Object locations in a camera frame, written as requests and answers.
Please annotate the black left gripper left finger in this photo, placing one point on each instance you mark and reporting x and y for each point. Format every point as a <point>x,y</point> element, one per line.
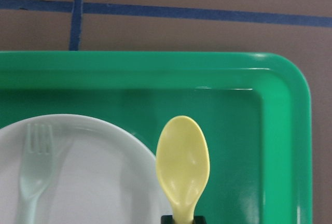
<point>166,219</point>

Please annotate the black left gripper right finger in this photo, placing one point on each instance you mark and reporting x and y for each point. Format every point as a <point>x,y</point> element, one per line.
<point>199,220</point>

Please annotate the yellow plastic spoon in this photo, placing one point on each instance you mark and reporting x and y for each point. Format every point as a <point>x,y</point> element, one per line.
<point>182,166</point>

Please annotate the white round plate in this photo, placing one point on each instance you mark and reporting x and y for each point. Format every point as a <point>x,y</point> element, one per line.
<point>102,174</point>

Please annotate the green plastic tray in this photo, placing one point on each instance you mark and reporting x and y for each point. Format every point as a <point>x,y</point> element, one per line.
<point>254,109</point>

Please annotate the pale green plastic fork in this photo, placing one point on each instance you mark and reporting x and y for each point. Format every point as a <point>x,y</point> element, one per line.
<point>36,171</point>

